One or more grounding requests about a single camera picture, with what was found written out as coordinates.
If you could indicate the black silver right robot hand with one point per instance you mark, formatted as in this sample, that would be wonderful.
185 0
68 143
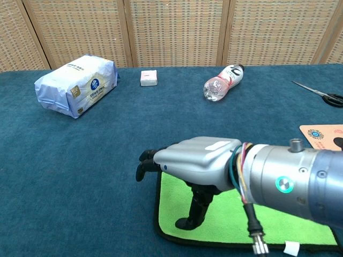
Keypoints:
198 160

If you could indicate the green and grey cloth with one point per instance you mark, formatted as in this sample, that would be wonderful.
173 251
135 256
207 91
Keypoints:
227 217

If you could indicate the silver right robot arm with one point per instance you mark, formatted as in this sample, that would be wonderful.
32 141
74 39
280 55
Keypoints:
308 182

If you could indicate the clear pink plastic bottle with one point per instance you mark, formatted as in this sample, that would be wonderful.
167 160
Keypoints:
222 83

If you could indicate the small white box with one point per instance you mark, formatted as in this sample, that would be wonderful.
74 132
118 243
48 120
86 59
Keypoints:
148 78

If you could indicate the blue carpet table cover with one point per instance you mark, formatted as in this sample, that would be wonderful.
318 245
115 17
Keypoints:
80 160

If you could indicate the orange card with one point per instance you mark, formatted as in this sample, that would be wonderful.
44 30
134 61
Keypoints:
324 134

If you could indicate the woven bamboo screen panel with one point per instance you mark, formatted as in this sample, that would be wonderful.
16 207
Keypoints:
335 40
18 37
77 29
276 29
174 29

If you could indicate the white blue tissue pack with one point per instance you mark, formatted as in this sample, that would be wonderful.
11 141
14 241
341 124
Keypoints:
72 85

